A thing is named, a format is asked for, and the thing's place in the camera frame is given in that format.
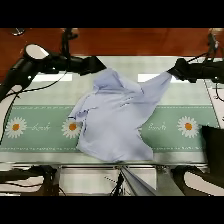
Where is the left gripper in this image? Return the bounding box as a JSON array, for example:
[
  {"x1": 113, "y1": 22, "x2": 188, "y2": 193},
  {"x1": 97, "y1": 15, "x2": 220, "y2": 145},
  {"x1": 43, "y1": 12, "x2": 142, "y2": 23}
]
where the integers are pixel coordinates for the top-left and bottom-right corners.
[{"x1": 78, "y1": 55, "x2": 108, "y2": 77}]

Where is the light blue shirt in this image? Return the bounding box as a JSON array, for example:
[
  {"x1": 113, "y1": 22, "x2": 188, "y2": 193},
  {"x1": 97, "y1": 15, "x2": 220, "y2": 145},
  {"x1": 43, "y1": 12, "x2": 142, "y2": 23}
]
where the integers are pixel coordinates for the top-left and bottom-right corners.
[{"x1": 67, "y1": 67, "x2": 174, "y2": 164}]

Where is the black cable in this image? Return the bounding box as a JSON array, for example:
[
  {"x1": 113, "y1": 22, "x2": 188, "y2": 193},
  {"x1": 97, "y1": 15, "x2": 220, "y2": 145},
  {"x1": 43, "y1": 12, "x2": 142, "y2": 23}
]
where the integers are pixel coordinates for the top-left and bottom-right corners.
[
  {"x1": 0, "y1": 70, "x2": 69, "y2": 146},
  {"x1": 214, "y1": 82, "x2": 224, "y2": 103},
  {"x1": 109, "y1": 171, "x2": 127, "y2": 197}
]

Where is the silver frame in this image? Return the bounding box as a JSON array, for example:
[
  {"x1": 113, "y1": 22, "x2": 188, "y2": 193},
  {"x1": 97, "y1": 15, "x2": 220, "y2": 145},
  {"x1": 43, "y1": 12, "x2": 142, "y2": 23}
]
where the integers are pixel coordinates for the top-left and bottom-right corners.
[{"x1": 0, "y1": 161, "x2": 224, "y2": 197}]

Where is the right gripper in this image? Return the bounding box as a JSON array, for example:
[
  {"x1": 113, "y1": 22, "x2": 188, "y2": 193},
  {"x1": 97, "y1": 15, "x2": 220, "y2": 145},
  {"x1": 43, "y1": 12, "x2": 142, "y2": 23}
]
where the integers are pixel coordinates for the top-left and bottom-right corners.
[{"x1": 166, "y1": 57, "x2": 192, "y2": 83}]

